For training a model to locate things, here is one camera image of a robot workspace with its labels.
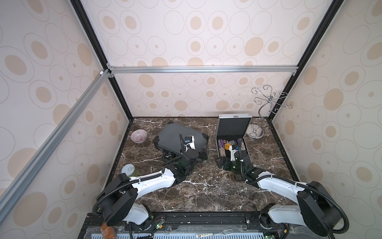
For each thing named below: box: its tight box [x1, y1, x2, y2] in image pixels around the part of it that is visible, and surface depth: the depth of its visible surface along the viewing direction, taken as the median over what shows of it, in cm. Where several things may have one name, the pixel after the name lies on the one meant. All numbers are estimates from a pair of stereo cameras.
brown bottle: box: [99, 222, 118, 239], surface depth 69 cm
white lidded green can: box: [121, 163, 138, 178], surface depth 88 cm
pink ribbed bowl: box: [130, 128, 148, 144], surface depth 107 cm
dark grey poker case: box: [153, 120, 209, 154], surface depth 101 cm
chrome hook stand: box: [245, 85, 293, 140], surface depth 94 cm
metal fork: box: [195, 228, 234, 238], surface depth 71 cm
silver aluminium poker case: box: [215, 114, 253, 158], surface depth 98 cm
